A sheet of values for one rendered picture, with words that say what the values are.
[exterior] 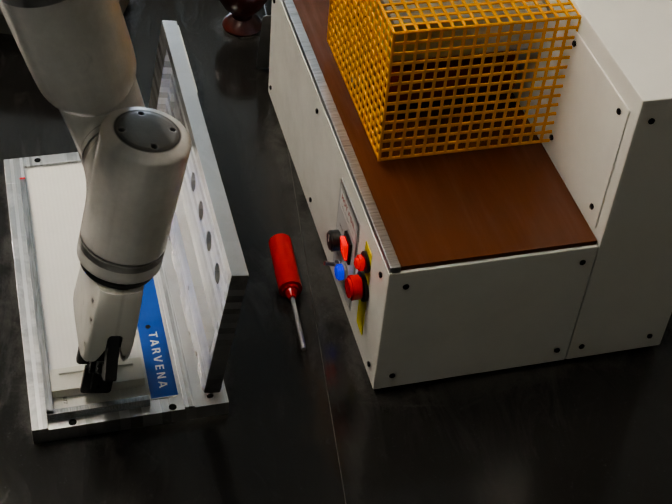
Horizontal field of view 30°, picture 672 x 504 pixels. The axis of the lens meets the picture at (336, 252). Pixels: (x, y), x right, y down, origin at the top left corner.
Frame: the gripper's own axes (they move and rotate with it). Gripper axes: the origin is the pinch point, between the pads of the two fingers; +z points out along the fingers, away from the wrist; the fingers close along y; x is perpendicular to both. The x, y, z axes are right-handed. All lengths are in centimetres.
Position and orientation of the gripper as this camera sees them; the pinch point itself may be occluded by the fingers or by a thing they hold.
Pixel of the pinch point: (95, 364)
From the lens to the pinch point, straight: 136.1
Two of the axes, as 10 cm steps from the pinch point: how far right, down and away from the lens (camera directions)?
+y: 2.4, 6.9, -6.8
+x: 9.3, 0.3, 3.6
